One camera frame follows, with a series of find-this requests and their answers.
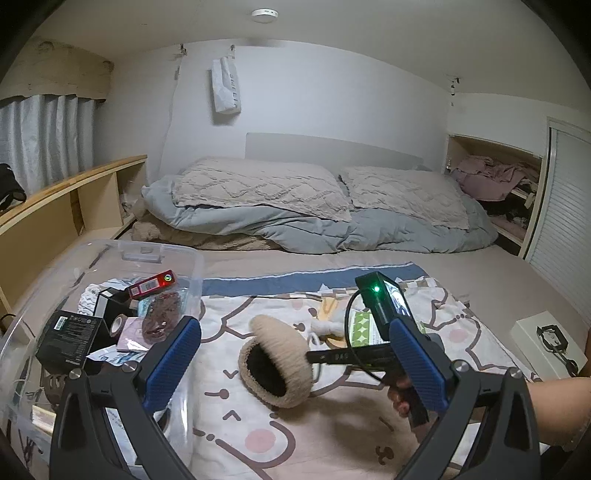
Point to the black box with green label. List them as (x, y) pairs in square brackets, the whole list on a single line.
[(67, 339)]

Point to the grey blue duvet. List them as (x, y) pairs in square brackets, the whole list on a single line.
[(369, 229)]

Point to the person's right forearm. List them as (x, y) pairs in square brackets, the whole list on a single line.
[(562, 407)]

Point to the wooden side shelf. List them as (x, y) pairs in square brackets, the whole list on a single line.
[(92, 205)]

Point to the ceiling light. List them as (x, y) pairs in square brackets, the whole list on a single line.
[(264, 15)]

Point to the white box with black item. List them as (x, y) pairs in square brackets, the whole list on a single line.
[(548, 347)]

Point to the person's right hand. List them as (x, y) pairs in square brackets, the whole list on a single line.
[(399, 396)]

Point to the grey curtain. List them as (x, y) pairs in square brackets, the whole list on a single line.
[(47, 138)]

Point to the red small box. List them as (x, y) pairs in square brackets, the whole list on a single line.
[(152, 285)]

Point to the left beige pillow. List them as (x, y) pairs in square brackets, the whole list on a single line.
[(301, 188)]

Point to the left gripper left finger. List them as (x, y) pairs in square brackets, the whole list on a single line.
[(83, 445)]

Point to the green dotted wipes pack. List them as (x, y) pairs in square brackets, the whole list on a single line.
[(363, 330)]

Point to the pink clothes pile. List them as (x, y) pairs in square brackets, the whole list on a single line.
[(488, 180)]

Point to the right beige pillow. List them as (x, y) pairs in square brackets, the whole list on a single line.
[(424, 195)]

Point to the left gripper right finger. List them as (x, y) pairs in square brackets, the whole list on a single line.
[(507, 443)]

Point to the white hanging bag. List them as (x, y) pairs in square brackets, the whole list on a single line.
[(225, 86)]

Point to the beige fleece slipper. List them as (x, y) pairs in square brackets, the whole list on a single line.
[(273, 364)]

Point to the white louvered door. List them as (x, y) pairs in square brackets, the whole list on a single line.
[(560, 248)]

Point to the clear plastic storage bin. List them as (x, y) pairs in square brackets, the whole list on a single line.
[(92, 280)]

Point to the beige pillow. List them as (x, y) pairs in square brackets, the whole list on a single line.
[(301, 188), (424, 195)]

